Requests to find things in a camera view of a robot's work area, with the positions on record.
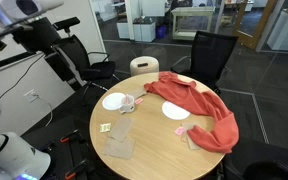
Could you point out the black mesh office chair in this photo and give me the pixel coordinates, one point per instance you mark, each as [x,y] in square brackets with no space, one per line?
[210,53]

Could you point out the black metal bar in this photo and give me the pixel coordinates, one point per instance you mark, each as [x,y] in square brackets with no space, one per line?
[7,63]

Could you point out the black round chair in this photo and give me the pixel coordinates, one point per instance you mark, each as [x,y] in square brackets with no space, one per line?
[267,160]

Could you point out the pink sugar packet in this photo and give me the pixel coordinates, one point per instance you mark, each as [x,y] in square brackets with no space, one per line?
[179,131]
[138,100]

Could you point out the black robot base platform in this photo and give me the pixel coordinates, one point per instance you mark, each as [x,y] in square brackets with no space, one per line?
[57,156]

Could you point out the black padded office chair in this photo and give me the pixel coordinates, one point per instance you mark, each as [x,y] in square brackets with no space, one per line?
[94,68]

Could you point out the black camera on stand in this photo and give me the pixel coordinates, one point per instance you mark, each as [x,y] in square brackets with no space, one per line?
[66,23]

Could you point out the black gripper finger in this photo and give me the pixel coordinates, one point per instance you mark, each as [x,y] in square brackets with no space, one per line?
[60,66]

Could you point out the white round plate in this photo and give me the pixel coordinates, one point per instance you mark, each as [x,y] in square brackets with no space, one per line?
[112,101]
[174,111]

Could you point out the wooden door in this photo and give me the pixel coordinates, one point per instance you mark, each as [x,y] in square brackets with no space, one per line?
[250,30]

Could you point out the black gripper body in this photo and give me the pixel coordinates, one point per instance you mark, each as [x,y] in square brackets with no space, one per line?
[35,33]

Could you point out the orange red sweater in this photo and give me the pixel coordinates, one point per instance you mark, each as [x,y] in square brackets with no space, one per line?
[197,100]

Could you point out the low white cabinet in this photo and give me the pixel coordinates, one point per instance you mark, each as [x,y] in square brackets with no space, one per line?
[144,31]

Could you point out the yellow green tea packet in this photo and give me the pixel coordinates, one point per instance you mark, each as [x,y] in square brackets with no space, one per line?
[105,127]

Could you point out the white wall outlet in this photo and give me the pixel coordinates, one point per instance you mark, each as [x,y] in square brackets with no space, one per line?
[30,95]

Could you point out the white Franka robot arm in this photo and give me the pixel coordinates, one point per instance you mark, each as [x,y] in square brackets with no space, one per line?
[14,156]

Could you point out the beige utility cart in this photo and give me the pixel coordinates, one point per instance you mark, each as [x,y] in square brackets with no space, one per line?
[192,13]

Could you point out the blue bin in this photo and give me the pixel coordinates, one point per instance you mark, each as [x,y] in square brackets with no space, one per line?
[161,32]

